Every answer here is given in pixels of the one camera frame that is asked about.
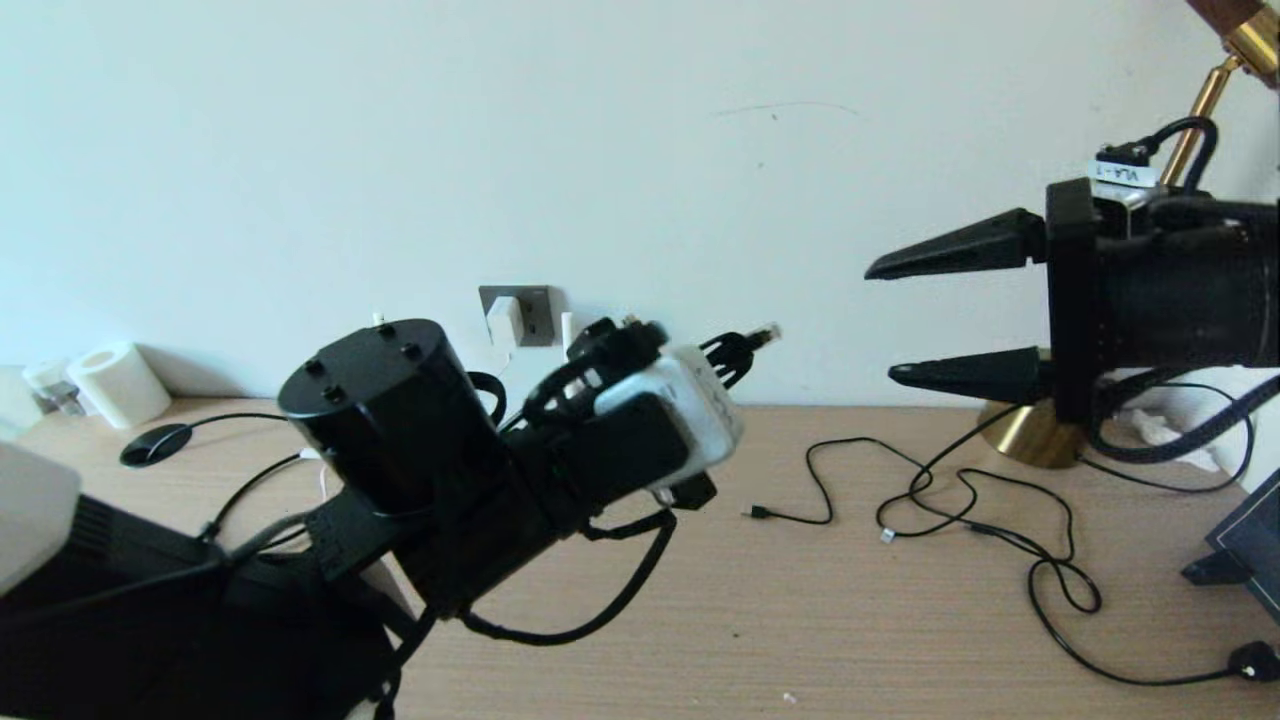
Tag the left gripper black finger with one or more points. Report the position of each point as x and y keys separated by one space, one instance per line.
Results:
x=735 y=375
x=728 y=348

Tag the white router with antennas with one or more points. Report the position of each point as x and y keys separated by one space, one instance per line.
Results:
x=568 y=330

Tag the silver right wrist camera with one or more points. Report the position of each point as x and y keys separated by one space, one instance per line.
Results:
x=1125 y=195

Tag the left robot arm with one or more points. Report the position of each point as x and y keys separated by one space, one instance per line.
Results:
x=380 y=430

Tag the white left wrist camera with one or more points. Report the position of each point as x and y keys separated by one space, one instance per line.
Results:
x=700 y=420

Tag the black oval desk grommet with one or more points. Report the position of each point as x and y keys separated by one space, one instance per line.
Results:
x=156 y=446

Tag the brass desk lamp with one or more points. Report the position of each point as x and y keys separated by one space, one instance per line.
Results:
x=1030 y=440

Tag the crumpled white tissue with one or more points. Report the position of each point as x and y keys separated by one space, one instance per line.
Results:
x=1190 y=455

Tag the white toilet paper roll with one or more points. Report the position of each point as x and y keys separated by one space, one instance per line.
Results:
x=118 y=386

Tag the grey wall socket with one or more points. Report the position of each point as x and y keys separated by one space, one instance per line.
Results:
x=538 y=315

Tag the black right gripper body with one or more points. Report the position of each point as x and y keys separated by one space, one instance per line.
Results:
x=1170 y=300

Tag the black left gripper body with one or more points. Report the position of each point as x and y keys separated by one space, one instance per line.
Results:
x=610 y=460

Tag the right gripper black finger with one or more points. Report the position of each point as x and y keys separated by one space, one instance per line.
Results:
x=980 y=375
x=970 y=245

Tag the white power adapter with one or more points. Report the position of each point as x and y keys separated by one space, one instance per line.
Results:
x=505 y=322

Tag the small clear plastic jar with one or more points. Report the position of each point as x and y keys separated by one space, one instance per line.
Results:
x=48 y=384

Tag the dark blue box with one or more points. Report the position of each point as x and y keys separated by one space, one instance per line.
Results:
x=1250 y=535

